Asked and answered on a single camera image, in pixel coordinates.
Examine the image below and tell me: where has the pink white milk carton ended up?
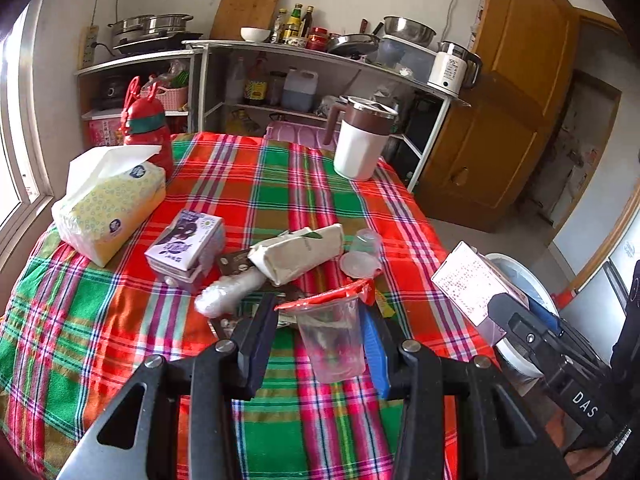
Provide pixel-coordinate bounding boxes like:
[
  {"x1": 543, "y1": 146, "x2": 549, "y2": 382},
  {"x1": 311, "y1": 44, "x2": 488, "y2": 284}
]
[{"x1": 432, "y1": 240, "x2": 528, "y2": 346}]

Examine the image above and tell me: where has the clear cup red lid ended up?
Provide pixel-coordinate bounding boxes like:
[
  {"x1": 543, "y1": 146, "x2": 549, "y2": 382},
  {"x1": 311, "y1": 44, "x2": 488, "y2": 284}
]
[{"x1": 274, "y1": 278, "x2": 375, "y2": 384}]

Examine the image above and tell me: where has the white paper leaf bag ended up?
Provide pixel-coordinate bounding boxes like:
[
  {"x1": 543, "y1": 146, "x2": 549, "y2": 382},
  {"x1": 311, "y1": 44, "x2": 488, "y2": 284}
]
[{"x1": 247, "y1": 223, "x2": 344, "y2": 286}]

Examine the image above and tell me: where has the small clear plastic cup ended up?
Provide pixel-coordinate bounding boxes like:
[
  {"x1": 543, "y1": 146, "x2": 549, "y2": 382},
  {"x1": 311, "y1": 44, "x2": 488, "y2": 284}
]
[{"x1": 340, "y1": 229, "x2": 382, "y2": 280}]

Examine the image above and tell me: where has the white trash bin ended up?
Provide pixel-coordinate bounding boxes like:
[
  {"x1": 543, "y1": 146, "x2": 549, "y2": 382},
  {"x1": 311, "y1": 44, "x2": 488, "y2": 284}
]
[{"x1": 484, "y1": 254, "x2": 562, "y2": 380}]

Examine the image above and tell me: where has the metal kitchen shelf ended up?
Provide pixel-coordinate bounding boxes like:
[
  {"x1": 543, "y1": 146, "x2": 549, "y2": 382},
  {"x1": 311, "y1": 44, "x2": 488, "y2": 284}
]
[{"x1": 77, "y1": 39, "x2": 455, "y2": 188}]

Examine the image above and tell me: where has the yellow snack wrapper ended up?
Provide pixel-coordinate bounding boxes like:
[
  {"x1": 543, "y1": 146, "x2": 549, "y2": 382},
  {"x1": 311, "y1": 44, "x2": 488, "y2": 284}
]
[{"x1": 375, "y1": 290, "x2": 396, "y2": 318}]

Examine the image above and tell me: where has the brown coffee sachet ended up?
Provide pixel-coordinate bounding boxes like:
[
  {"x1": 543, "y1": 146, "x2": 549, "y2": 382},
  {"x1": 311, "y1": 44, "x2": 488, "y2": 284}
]
[{"x1": 216, "y1": 249, "x2": 253, "y2": 276}]

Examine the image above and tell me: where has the purple milk carton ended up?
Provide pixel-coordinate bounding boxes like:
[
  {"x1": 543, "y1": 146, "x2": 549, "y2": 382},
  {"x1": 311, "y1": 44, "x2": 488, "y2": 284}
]
[{"x1": 144, "y1": 209, "x2": 226, "y2": 295}]

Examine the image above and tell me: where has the red green plaid tablecloth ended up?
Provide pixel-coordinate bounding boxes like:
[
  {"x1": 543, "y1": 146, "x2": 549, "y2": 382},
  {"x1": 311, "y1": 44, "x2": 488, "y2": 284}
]
[{"x1": 1, "y1": 132, "x2": 490, "y2": 479}]

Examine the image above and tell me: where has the yellow tissue pack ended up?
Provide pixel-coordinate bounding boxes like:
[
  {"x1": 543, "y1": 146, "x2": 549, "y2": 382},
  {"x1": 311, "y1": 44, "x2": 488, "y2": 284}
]
[{"x1": 52, "y1": 145, "x2": 166, "y2": 268}]

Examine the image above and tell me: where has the red reindeer water bottle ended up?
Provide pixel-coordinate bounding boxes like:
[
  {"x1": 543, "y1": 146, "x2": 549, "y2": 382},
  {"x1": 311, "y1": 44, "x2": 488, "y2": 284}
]
[{"x1": 120, "y1": 76, "x2": 175, "y2": 179}]

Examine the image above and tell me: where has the white brown lidded jug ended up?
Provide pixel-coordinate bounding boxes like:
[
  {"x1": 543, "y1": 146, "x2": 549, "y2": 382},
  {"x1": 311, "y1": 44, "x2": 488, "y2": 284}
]
[{"x1": 324, "y1": 96, "x2": 398, "y2": 181}]

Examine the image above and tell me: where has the pink plastic storage box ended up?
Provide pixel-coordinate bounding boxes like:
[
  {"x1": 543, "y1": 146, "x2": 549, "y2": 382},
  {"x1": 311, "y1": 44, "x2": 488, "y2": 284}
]
[{"x1": 264, "y1": 120, "x2": 338, "y2": 152}]

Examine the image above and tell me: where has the pink woven basket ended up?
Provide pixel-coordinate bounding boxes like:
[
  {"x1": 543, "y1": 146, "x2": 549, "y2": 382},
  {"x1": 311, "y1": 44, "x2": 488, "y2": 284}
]
[{"x1": 155, "y1": 86, "x2": 189, "y2": 112}]

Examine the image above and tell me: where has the white electric kettle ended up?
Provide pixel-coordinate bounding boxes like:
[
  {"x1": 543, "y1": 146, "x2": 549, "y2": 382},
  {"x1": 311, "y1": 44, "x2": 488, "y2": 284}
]
[{"x1": 427, "y1": 41, "x2": 483, "y2": 96}]

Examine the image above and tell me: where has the white plastic jerrycan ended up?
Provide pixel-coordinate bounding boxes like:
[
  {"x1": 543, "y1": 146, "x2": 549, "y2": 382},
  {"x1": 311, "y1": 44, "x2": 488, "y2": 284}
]
[{"x1": 281, "y1": 68, "x2": 318, "y2": 113}]

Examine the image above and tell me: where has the steel frying pan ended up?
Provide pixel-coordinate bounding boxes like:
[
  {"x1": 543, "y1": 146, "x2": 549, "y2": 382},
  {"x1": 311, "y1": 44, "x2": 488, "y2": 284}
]
[{"x1": 326, "y1": 32, "x2": 380, "y2": 58}]

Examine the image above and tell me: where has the steel mixing bowl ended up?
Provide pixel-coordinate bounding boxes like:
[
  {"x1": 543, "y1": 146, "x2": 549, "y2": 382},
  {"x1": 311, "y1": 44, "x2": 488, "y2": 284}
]
[{"x1": 383, "y1": 15, "x2": 436, "y2": 48}]

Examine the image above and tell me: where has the white ceramic bowl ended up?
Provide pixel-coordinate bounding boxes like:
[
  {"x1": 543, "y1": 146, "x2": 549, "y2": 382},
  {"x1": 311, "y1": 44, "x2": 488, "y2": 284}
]
[{"x1": 240, "y1": 26, "x2": 271, "y2": 44}]

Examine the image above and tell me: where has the white power strip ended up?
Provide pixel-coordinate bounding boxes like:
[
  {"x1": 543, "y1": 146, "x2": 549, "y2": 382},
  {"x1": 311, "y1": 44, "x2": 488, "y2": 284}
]
[{"x1": 78, "y1": 25, "x2": 100, "y2": 68}]

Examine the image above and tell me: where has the steel steamer pot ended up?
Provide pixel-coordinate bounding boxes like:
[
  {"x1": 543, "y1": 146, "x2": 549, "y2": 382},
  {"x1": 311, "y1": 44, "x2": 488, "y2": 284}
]
[{"x1": 108, "y1": 13, "x2": 193, "y2": 48}]

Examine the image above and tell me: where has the red lidded jar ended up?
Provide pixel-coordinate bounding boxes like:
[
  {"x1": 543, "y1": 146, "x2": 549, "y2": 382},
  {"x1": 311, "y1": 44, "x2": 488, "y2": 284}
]
[{"x1": 306, "y1": 27, "x2": 329, "y2": 52}]

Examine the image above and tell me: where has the dark soy sauce bottle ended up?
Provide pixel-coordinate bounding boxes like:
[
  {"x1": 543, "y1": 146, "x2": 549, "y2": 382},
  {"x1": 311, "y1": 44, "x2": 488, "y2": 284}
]
[{"x1": 299, "y1": 6, "x2": 314, "y2": 38}]

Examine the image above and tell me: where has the wooden cutting board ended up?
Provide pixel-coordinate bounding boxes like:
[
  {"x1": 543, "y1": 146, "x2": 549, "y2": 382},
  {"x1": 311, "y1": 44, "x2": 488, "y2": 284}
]
[{"x1": 209, "y1": 0, "x2": 280, "y2": 40}]

